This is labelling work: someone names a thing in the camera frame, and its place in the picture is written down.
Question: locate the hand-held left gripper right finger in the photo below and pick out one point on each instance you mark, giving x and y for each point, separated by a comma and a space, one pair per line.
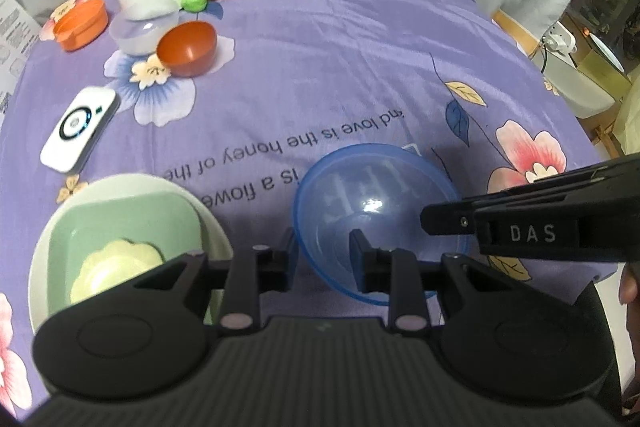
357, 259

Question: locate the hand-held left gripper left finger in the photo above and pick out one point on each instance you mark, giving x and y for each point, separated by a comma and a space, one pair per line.
280, 267

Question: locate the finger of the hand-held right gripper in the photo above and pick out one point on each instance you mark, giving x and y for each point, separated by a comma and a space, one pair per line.
600, 169
450, 219

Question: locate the white round plate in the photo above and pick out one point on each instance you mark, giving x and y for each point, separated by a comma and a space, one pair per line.
217, 237

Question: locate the blue transparent bowl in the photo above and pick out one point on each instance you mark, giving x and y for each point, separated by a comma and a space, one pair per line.
370, 187

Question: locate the green square plate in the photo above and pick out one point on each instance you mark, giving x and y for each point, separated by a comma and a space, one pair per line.
125, 217

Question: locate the yellow flower-shaped plate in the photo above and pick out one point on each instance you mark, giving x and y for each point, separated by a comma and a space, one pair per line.
115, 267

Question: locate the orange bowl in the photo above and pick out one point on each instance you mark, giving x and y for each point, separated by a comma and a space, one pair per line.
187, 49

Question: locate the clear plastic bowl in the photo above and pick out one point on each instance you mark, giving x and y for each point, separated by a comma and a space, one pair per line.
135, 37

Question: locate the person's right hand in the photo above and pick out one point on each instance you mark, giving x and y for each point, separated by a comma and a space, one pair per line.
628, 287

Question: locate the yellow box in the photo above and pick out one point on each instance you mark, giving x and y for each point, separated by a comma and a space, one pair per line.
595, 82

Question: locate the white power strip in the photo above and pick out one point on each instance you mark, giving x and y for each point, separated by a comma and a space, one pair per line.
560, 39

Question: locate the purple floral tablecloth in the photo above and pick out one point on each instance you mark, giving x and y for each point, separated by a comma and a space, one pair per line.
325, 72

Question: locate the white remote device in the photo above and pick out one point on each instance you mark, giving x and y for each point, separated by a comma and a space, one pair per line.
75, 127

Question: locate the green toy fruit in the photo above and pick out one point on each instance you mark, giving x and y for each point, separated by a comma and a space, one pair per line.
194, 1

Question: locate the orange toy pot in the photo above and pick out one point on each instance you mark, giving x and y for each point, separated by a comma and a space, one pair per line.
80, 24

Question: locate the white printed instruction sheet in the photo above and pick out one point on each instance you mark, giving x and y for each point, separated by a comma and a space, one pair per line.
12, 37

